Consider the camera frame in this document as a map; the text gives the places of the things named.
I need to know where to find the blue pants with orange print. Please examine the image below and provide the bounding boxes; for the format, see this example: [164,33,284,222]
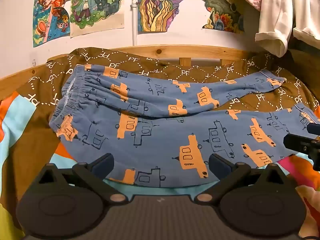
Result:
[49,64,320,188]

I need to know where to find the wooden bed headboard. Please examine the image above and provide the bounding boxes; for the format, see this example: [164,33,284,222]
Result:
[0,45,253,100]

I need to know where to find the white wall pipe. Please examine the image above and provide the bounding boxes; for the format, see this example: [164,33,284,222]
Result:
[131,0,138,47]

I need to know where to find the white hanging garment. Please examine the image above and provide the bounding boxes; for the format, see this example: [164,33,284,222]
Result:
[255,0,320,58]

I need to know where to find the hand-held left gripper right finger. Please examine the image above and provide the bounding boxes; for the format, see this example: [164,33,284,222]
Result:
[194,153,288,204]

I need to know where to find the yellow purple wall poster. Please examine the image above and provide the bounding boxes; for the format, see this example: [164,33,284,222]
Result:
[137,0,193,33]

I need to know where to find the brown printed blanket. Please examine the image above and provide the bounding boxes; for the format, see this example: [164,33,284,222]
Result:
[19,47,318,135]

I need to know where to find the green cartoon wall poster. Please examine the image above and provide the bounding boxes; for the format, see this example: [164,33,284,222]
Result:
[70,0,125,38]

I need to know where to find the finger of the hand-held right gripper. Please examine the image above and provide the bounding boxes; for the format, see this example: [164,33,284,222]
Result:
[283,133,320,172]
[306,123,320,136]

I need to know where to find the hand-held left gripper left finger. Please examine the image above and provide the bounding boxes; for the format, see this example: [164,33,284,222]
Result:
[35,153,129,204]

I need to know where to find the colourful striped bedsheet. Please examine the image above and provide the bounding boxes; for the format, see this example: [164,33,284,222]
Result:
[0,90,320,240]

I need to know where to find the blue cartoon wall poster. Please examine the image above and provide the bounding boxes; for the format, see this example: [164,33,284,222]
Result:
[33,0,73,48]

